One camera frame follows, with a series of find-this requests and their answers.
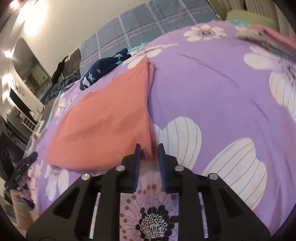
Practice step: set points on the navy star-patterned garment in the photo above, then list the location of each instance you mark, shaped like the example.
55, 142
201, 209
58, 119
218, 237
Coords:
102, 67

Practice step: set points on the green pillow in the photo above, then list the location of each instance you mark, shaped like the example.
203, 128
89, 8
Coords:
252, 18

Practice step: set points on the teal knitted blanket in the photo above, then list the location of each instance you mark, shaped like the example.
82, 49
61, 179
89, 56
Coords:
55, 90

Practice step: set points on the blue plaid quilt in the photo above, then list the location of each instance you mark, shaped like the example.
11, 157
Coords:
142, 24

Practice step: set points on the person's left hand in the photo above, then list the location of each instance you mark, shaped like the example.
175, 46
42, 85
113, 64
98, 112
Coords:
25, 193

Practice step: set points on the salmon pink knit garment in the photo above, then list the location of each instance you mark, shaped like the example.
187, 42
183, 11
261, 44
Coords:
106, 125

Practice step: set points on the purple floral bed sheet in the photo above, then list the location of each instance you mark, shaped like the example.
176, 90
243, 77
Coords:
219, 104

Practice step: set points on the white curtain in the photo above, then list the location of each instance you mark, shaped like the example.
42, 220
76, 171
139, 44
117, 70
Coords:
265, 8

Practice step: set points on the pile of folded clothes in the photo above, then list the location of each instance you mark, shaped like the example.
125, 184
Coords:
269, 39

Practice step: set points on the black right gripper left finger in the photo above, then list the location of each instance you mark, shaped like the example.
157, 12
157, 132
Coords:
90, 204

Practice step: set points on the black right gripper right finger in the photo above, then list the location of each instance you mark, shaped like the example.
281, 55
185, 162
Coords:
208, 208

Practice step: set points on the arched wall mirror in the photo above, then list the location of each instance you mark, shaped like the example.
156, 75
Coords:
30, 69

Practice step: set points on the dark patterned pillow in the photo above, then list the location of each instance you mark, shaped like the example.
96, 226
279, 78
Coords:
72, 63

